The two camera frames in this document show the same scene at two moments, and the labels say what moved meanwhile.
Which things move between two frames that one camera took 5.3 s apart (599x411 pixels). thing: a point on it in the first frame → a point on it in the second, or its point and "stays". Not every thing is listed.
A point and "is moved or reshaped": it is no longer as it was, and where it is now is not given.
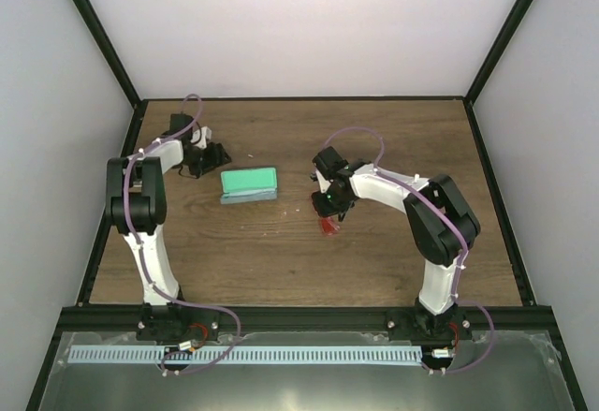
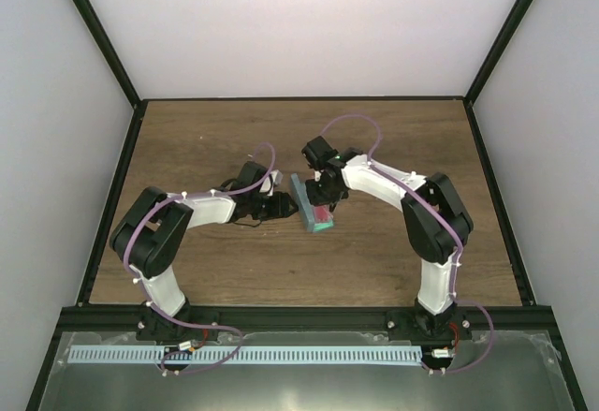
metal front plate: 500,372 stays
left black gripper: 215,159 → 281,207
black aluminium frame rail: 114,319 stays
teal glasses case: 248,185 is moved or reshaped
